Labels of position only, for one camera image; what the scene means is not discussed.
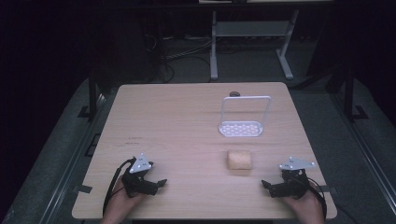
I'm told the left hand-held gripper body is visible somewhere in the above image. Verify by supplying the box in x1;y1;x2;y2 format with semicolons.
120;152;158;199

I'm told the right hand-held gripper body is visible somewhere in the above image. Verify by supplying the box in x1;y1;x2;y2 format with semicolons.
271;156;316;200

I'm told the person's left hand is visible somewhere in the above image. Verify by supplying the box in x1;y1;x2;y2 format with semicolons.
100;177;148;224

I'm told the person's right hand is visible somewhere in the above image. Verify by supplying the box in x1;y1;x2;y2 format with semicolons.
281;181;327;224

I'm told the beige sponge block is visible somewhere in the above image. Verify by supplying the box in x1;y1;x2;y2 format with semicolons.
226;149;253;171

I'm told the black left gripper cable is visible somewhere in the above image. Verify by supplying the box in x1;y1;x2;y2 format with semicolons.
102;158;137;217

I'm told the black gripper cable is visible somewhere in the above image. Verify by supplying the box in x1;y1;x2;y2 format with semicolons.
102;158;137;217
306;176;329;220

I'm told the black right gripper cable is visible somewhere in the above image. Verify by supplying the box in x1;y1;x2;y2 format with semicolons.
306;176;329;220

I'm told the white perforated rack with handle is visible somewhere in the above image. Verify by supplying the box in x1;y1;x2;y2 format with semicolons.
218;94;273;138

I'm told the metal floor rail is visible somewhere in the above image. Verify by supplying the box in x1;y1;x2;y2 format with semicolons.
38;91;118;224
331;91;396;206

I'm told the black metal stand post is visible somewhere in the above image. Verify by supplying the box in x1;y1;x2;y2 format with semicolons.
88;73;98;120
343;66;355;120

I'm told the bundle of dark floor cables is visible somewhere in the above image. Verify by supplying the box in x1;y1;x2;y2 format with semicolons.
141;32;214;84

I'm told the grey metal desk frame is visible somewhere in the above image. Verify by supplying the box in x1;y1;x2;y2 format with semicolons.
209;8;301;81

